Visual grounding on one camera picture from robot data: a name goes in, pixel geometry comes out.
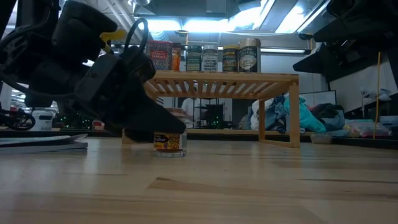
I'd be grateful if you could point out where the pile of clothes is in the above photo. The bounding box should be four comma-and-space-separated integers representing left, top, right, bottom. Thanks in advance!
242, 93, 346, 134

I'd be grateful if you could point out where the orange spice packet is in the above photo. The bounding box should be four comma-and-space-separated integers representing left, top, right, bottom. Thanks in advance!
172, 43, 182, 72

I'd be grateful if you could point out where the small round metal tin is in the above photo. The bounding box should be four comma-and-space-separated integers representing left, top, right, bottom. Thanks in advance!
310, 133, 333, 144

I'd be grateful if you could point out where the person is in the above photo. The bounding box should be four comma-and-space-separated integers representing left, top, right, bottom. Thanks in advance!
181, 80, 206, 127

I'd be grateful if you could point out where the black aluminium table frame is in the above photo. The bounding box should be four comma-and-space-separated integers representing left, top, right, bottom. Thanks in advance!
0, 126, 398, 149

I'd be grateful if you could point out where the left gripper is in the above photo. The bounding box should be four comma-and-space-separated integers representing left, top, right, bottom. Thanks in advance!
51, 0, 187, 143

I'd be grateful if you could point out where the green-lid herb jar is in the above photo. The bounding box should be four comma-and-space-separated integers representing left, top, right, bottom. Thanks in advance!
185, 45, 203, 72

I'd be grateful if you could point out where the wooden slatted shelf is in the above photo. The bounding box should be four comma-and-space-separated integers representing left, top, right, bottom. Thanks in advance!
121, 70, 301, 149

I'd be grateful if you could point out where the small cork-lid glass jar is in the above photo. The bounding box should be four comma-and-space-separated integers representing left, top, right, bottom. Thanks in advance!
153, 130, 188, 158

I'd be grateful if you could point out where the tan-lid spice jar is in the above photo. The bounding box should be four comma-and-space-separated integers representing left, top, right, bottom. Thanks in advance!
238, 37, 262, 73

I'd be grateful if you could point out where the red-lid paprika tin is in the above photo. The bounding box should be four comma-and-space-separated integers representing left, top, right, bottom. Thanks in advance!
145, 40, 174, 72

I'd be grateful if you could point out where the white container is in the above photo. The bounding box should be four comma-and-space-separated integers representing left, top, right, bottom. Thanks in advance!
30, 108, 55, 131

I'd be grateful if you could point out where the white-lid bagel seasoning jar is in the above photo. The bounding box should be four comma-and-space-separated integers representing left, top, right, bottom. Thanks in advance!
202, 45, 219, 73

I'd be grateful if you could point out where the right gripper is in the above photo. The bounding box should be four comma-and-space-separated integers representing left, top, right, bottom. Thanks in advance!
292, 17, 398, 74

